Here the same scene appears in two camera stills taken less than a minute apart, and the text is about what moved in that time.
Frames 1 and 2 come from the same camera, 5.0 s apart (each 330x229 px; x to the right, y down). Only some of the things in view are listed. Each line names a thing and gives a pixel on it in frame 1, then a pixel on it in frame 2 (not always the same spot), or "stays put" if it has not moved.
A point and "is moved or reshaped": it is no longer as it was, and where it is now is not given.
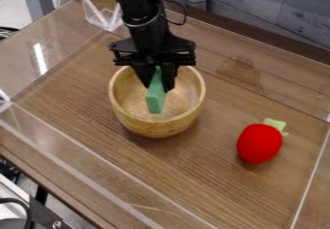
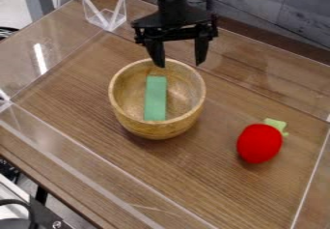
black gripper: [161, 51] to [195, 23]
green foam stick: [157, 92] is moved or reshaped
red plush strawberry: [260, 141] stays put
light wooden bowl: [185, 100] stays put
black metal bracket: [44, 217] stays put
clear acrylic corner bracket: [102, 17] stays put
